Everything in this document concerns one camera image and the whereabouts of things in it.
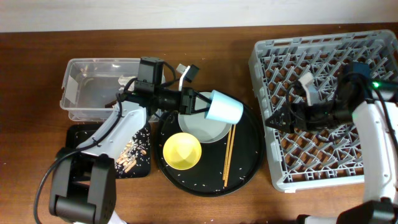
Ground grey dishwasher rack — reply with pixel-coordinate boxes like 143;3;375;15
248;30;397;193

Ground wooden chopstick left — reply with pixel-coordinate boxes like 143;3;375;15
223;125;234;181

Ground wooden chopstick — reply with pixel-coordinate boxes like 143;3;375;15
223;125;234;181
224;124;236;187

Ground gold foil wrapper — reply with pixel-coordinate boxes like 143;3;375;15
104;100;119;108

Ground black rectangular tray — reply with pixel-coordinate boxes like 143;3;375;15
65;123;151;179

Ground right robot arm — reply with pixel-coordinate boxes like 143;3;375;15
265;62;397;223

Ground grey plate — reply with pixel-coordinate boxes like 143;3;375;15
177;91;234;144

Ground yellow bowl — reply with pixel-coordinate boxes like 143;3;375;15
162;133;202;170

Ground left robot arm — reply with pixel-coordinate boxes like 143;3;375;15
46;57;213;223

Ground blue cup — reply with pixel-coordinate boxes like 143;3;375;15
205;90;244;124

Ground white napkin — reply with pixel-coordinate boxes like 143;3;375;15
118;76;135;86

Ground food scraps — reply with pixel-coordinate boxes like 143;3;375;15
115;128;151;179

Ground clear plastic bin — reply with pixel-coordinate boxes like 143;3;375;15
60;58;141;122

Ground wooden chopstick right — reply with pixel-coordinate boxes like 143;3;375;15
224;124;236;187

